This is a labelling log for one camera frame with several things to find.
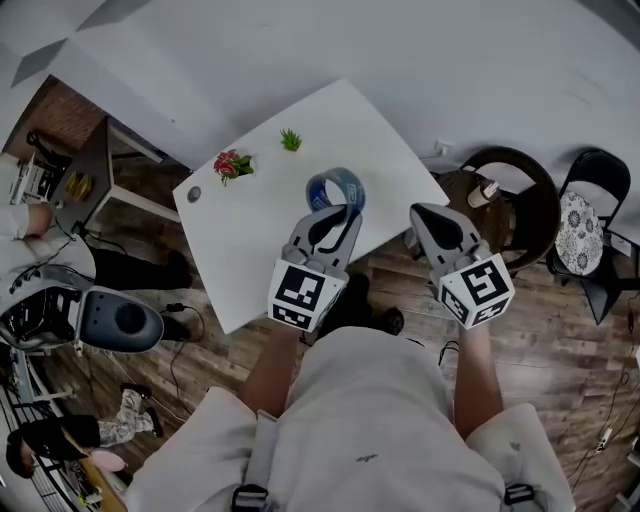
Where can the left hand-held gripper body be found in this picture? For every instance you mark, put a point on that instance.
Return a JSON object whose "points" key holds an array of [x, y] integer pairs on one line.
{"points": [[300, 295]]}

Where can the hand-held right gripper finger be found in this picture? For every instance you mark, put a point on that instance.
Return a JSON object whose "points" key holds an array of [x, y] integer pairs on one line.
{"points": [[431, 255], [467, 232]]}

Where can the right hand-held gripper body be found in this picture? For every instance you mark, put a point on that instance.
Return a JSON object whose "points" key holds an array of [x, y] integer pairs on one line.
{"points": [[477, 290]]}

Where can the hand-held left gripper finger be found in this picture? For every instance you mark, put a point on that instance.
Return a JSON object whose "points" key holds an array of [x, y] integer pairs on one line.
{"points": [[350, 245], [300, 235]]}

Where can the grey-blue tape roll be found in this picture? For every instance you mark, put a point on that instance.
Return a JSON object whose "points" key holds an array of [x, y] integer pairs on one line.
{"points": [[316, 197]]}

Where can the person's right forearm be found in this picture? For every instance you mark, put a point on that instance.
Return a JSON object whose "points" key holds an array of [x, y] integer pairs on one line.
{"points": [[477, 385]]}

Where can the person's left forearm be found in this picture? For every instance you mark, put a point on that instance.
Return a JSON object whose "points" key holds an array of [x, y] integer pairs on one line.
{"points": [[270, 375]]}

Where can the beige paper cup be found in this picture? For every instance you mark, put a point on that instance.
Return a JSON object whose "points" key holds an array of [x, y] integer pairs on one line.
{"points": [[480, 196]]}

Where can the person's left leg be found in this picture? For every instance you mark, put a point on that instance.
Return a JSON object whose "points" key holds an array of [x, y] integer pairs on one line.
{"points": [[355, 300]]}

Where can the person's leg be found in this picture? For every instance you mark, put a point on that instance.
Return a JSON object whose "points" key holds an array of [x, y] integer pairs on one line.
{"points": [[355, 300], [391, 321]]}

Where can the person's right leg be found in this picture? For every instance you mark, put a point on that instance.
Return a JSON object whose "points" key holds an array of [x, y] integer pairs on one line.
{"points": [[391, 321]]}

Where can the dark brown wicker chair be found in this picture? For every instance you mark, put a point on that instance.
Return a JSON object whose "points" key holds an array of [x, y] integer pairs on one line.
{"points": [[542, 200]]}

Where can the small green potted plant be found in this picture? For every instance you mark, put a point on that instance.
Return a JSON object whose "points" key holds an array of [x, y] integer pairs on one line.
{"points": [[291, 141]]}

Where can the red flower potted plant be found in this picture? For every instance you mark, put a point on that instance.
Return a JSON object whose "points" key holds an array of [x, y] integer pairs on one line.
{"points": [[230, 167]]}

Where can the floral round seat cushion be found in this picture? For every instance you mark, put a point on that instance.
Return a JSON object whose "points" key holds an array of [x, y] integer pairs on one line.
{"points": [[580, 235]]}

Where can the black folding chair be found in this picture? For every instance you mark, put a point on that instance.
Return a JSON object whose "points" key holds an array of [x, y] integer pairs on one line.
{"points": [[600, 170]]}

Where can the person's white shirt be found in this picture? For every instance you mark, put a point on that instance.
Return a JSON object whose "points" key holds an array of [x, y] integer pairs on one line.
{"points": [[370, 425]]}

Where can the grey and white robot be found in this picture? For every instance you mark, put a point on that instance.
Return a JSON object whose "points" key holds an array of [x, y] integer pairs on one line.
{"points": [[115, 320]]}

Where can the grey side table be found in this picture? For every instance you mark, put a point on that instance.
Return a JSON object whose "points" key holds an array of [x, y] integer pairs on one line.
{"points": [[107, 165]]}

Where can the yellow object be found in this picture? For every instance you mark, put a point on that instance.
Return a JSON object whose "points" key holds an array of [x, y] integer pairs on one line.
{"points": [[86, 187], [73, 185]]}

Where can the pink soft object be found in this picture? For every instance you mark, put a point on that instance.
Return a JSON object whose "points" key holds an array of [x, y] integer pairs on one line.
{"points": [[109, 460]]}

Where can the white storage box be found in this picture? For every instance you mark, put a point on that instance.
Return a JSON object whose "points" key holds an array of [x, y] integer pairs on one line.
{"points": [[30, 180]]}

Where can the white wall socket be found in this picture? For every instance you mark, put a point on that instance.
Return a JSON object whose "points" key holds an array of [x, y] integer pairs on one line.
{"points": [[444, 147]]}

